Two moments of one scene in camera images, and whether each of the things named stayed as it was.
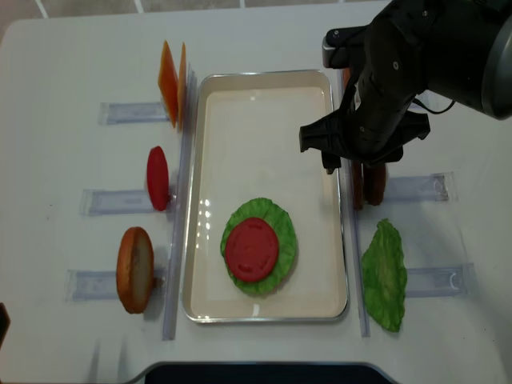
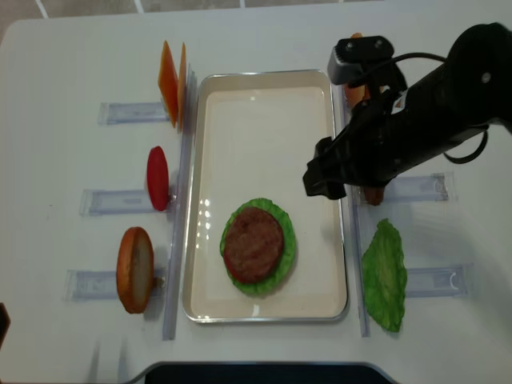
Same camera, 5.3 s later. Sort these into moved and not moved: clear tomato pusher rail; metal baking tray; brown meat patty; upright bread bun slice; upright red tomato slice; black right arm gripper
Moved: brown meat patty; black right arm gripper
Not moved: upright red tomato slice; clear tomato pusher rail; upright bread bun slice; metal baking tray
